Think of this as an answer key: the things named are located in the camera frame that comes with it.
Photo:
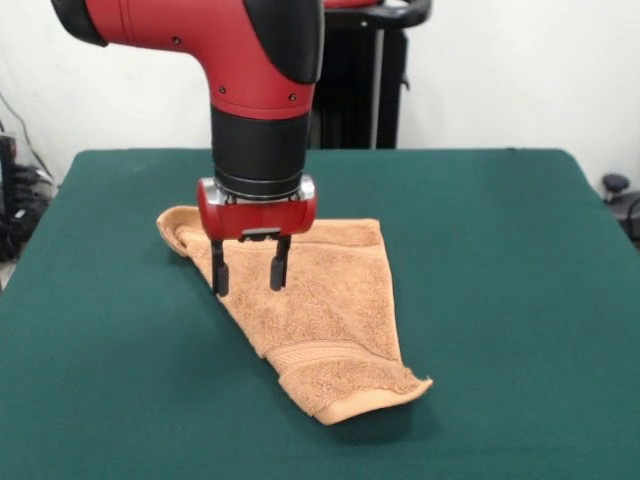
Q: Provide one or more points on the dark green table cloth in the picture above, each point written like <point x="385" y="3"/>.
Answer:
<point x="125" y="325"/>

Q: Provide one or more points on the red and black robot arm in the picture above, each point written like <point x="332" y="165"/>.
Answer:
<point x="260" y="100"/>

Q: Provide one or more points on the tan terry towel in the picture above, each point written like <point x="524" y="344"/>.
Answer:
<point x="325" y="330"/>

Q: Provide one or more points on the black equipment pile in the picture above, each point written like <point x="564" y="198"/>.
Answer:
<point x="20" y="200"/>

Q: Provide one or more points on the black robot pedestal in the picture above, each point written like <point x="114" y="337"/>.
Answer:
<point x="360" y="85"/>

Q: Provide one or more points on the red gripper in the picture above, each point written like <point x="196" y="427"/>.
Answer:
<point x="257" y="220"/>

